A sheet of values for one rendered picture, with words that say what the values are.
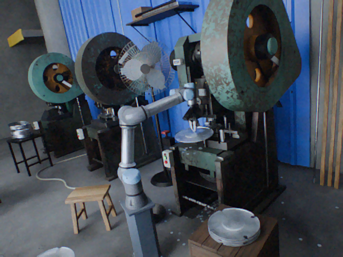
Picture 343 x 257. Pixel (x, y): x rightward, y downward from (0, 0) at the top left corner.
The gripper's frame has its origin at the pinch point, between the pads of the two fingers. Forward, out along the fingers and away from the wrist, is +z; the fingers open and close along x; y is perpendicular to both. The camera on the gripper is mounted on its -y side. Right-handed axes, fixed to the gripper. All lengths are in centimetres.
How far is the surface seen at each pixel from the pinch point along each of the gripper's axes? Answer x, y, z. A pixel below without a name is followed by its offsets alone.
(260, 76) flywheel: -40, 31, -34
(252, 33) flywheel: -40, 23, -61
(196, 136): -7.1, -5.0, 2.2
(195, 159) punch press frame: 1.7, -0.1, 24.2
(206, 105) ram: -4.4, 12.4, -16.4
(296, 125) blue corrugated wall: -22, 136, 33
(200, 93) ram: 2.4, 15.2, -25.0
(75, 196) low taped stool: 82, -71, 46
